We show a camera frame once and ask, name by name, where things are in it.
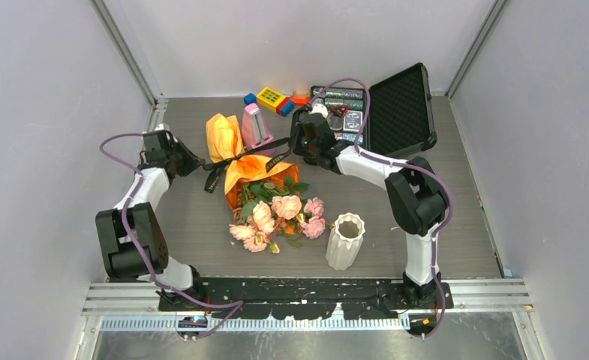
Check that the black printed ribbon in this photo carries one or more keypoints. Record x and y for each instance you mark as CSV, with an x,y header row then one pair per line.
x,y
216,169

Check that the pink metronome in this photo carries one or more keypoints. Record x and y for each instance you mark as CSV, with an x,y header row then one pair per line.
x,y
254,129

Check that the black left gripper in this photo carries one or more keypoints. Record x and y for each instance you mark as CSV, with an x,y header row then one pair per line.
x,y
192,162

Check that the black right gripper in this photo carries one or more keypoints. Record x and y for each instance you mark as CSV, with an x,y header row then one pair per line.
x,y
297,149

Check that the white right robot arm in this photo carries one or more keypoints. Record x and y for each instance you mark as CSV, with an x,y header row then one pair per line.
x,y
419,200

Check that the white ribbed vase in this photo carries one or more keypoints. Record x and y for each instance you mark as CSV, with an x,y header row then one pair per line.
x,y
345,240

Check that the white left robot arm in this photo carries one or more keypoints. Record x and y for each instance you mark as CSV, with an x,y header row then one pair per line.
x,y
132,244

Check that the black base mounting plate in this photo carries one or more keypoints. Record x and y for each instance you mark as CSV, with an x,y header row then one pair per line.
x,y
305,298

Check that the orange toy piece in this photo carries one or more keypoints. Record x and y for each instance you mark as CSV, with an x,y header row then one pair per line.
x,y
300,97

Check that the blue toy block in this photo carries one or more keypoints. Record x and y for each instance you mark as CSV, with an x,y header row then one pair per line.
x,y
250,98

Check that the black open poker case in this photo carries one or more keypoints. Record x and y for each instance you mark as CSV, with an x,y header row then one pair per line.
x,y
396,113

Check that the yellow toy block house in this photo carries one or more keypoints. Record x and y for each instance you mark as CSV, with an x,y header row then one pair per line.
x,y
275,101

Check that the orange flower bouquet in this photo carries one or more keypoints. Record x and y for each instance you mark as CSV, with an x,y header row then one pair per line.
x,y
265,205

